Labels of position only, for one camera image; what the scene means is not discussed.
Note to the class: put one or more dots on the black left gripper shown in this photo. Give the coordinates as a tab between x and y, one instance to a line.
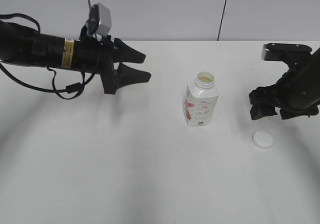
96	58

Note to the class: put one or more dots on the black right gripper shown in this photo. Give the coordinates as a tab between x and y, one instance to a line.
264	100

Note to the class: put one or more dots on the white round bottle cap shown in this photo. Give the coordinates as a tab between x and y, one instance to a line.
262	140

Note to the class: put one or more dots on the white yili changqing bottle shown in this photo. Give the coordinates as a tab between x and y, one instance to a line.
200	99

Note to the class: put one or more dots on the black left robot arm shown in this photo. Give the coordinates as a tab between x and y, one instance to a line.
24	46

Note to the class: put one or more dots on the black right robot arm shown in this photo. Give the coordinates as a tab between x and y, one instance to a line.
297	92

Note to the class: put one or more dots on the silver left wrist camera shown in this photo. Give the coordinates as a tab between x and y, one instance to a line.
99	20

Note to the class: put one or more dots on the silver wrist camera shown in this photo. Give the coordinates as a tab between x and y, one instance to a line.
288	53
99	20

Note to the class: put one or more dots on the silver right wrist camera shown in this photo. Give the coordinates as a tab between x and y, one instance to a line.
288	53

